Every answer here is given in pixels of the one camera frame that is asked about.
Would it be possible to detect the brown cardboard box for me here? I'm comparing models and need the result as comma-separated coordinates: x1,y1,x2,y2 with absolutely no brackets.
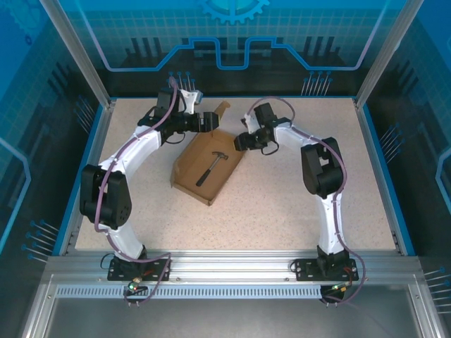
169,101,247,207

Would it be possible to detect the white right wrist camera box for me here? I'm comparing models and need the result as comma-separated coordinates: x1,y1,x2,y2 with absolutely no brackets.
240,113,260,135

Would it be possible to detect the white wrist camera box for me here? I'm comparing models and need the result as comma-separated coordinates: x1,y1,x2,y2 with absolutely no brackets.
240,113,260,135
178,89,204,114

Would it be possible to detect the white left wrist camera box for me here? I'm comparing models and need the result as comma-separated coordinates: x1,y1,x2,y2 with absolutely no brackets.
178,89,204,114

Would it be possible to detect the black left wrist cable loop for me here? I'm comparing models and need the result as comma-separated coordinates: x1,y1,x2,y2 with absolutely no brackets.
163,130,187,146

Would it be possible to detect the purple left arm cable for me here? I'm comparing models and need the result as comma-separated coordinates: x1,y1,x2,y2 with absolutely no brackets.
92,75,177,309

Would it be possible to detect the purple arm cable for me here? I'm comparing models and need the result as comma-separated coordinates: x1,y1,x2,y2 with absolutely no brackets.
245,96,367,307
92,75,177,309

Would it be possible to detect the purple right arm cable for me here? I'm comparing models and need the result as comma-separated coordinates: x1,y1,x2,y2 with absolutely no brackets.
245,96,367,307

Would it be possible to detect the black handled hammer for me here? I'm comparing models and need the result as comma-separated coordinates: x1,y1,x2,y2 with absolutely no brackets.
195,151,229,187

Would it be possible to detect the aluminium mounting rail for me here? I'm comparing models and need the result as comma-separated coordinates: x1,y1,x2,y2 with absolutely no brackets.
45,249,420,283

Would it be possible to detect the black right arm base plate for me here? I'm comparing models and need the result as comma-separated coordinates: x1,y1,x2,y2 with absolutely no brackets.
294,258,364,282

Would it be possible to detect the aluminium frame post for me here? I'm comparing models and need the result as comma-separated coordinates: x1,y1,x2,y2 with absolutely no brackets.
39,0,118,109
353,0,424,109

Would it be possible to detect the slotted grey cable duct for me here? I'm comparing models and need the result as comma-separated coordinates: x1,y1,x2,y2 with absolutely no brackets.
55,284,324,299

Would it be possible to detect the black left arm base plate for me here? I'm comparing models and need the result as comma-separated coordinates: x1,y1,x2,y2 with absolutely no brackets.
106,256,173,282

